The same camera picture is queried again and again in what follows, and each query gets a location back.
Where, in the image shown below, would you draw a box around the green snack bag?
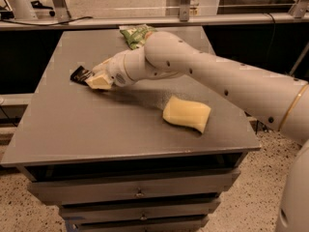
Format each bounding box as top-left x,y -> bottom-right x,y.
120,24 -> 156,50

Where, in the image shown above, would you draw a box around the bottom grey drawer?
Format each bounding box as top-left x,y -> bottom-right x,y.
66,215 -> 209,232

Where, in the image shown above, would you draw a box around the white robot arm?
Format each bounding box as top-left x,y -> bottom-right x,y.
86,31 -> 309,232

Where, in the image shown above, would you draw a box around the grey drawer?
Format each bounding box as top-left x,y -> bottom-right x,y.
60,195 -> 220,224
66,215 -> 209,232
28,168 -> 240,205

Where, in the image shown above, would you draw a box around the grey drawer cabinet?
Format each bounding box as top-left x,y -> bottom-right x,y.
0,25 -> 262,232

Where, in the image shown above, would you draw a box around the black cable on rail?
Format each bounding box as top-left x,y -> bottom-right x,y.
0,15 -> 95,27

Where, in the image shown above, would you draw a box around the middle grey drawer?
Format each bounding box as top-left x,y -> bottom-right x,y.
60,195 -> 220,224

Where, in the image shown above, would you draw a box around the black rxbar chocolate wrapper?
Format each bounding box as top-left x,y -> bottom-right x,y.
70,66 -> 95,85

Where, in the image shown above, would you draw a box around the metal fence rail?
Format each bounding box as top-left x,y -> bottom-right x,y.
1,0 -> 308,28

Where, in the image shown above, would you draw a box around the yellow sponge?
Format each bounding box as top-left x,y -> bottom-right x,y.
162,96 -> 211,133

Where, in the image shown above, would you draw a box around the top grey drawer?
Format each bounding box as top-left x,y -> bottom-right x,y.
28,168 -> 240,205

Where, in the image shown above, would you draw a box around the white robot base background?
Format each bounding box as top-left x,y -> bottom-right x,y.
0,0 -> 38,20

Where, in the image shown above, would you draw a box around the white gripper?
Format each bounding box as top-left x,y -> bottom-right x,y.
86,55 -> 129,90

